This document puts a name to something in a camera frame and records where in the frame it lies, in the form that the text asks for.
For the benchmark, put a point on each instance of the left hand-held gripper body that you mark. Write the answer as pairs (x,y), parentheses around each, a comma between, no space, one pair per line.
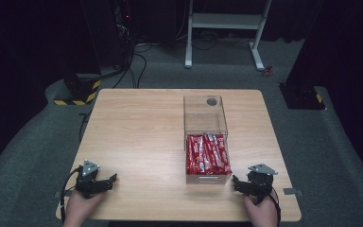
(89,184)

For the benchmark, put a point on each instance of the dark equipment rack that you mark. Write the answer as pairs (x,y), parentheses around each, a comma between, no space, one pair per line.
(124,28)

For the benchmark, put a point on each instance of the white metal stand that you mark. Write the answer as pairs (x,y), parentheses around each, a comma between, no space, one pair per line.
(225,21)

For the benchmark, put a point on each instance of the person's right hand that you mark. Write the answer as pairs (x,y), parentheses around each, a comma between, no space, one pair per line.
(263,213)

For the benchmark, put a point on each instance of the pile of red stick packets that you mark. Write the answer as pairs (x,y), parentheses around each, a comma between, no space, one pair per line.
(208,156)

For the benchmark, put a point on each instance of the clear acrylic drawer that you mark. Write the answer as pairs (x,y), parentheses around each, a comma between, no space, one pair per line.
(208,179)

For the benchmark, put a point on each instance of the black base with yellow stripes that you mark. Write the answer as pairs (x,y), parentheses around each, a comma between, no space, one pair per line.
(80,91)

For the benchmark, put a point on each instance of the clear acrylic drawer case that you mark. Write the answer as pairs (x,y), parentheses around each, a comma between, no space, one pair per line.
(201,110)

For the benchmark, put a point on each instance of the black square base plate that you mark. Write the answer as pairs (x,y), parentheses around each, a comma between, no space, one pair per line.
(301,96)

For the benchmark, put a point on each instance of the small red floor object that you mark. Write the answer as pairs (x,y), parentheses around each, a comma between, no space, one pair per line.
(267,71)

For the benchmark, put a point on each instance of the grey tape piece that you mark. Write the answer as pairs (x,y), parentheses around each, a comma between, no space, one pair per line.
(58,194)
(293,191)

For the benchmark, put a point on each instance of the person's left hand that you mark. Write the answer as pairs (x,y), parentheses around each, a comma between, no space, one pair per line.
(78,209)

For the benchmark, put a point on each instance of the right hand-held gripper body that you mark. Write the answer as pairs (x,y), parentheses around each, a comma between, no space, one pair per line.
(261,183)

